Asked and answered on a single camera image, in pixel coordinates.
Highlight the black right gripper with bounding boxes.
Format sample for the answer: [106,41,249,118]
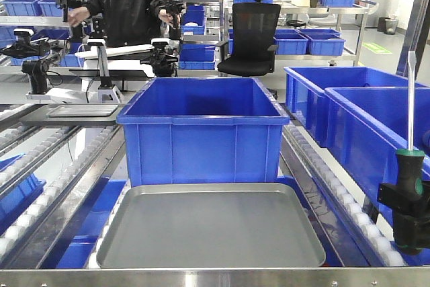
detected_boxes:
[378,181,429,255]

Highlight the screwdriver green black handle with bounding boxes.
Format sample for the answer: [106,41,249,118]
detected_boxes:
[396,51,425,196]

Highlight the distant black robot arm right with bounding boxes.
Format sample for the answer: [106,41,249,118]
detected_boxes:
[137,39,277,78]

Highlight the distant black robot arm left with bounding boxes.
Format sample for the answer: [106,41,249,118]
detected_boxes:
[1,28,51,95]

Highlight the large grey metal tray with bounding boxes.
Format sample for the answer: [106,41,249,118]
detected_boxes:
[96,183,326,269]

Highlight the blue bin behind tray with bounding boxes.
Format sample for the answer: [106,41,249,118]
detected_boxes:
[117,78,290,186]

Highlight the small grey metal tray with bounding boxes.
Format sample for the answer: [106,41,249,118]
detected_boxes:
[46,104,118,118]

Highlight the blue bin right near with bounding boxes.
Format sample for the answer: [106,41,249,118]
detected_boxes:
[324,86,430,227]

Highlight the blue bin right far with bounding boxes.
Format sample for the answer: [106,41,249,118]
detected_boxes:
[284,67,408,148]

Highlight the black office chair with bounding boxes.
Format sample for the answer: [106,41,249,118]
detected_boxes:
[218,0,281,77]

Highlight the person in black jacket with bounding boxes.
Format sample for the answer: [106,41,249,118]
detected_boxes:
[68,0,185,48]

